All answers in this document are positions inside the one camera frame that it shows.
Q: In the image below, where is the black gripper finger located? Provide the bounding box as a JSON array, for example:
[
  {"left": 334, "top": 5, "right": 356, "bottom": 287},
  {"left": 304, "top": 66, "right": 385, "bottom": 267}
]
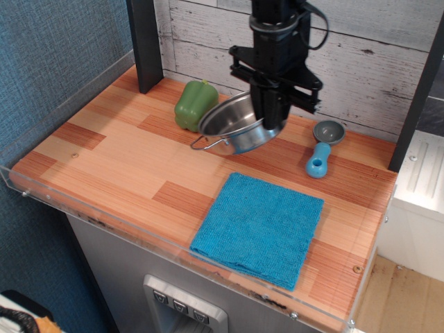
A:
[
  {"left": 263, "top": 89, "right": 291, "bottom": 130},
  {"left": 249, "top": 78, "right": 267, "bottom": 120}
]

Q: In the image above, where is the black vertical post right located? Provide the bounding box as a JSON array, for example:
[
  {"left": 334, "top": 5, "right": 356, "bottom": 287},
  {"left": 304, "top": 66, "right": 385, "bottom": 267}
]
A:
[{"left": 388, "top": 15, "right": 443, "bottom": 173}]

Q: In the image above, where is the clear acrylic table guard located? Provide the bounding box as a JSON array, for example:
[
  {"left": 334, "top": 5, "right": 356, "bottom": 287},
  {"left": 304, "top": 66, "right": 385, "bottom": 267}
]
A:
[{"left": 10, "top": 47, "right": 395, "bottom": 332}]

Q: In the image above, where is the black vertical post left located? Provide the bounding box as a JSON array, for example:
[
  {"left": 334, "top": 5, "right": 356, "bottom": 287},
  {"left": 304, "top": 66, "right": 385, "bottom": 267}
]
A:
[{"left": 126, "top": 0, "right": 164, "bottom": 94}]

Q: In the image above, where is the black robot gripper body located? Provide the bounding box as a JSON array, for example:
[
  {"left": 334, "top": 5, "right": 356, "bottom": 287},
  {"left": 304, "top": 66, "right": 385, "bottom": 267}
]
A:
[{"left": 229, "top": 1, "right": 323, "bottom": 113}]

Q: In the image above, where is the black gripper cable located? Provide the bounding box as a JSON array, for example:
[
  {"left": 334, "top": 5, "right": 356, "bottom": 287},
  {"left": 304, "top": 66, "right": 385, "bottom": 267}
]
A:
[{"left": 298, "top": 0, "right": 330, "bottom": 50}]

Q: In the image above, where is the green toy bell pepper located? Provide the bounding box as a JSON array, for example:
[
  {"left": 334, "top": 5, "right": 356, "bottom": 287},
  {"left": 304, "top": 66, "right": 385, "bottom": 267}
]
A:
[{"left": 174, "top": 80, "right": 219, "bottom": 133}]

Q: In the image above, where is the grey and blue toy spoon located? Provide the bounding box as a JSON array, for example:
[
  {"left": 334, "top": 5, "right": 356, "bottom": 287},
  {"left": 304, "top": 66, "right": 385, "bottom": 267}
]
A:
[{"left": 305, "top": 120, "right": 345, "bottom": 179}]

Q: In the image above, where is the small stainless steel pot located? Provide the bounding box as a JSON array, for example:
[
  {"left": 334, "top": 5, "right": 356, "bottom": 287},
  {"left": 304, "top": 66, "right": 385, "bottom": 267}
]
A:
[{"left": 190, "top": 91, "right": 286, "bottom": 155}]

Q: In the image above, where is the black vertical post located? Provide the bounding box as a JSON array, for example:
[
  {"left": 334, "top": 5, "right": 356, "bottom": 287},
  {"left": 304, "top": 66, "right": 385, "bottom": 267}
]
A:
[
  {"left": 126, "top": 0, "right": 164, "bottom": 94},
  {"left": 388, "top": 15, "right": 443, "bottom": 173}
]

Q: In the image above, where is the silver toy fridge front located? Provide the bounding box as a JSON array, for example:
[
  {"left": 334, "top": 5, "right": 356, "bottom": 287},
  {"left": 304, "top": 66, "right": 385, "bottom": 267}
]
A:
[{"left": 68, "top": 216, "right": 313, "bottom": 332}]

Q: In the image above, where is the black and orange bag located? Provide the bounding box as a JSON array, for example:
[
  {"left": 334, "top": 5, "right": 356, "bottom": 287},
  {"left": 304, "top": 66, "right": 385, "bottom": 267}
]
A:
[{"left": 1, "top": 290, "right": 62, "bottom": 332}]

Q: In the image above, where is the white toy sink unit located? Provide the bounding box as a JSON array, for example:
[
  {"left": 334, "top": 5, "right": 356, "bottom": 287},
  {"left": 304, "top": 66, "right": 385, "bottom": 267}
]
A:
[{"left": 377, "top": 130, "right": 443, "bottom": 281}]

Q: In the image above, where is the blue folded cloth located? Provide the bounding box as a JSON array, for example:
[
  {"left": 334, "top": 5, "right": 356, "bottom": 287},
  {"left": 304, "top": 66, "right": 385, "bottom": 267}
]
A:
[{"left": 190, "top": 173, "right": 324, "bottom": 291}]

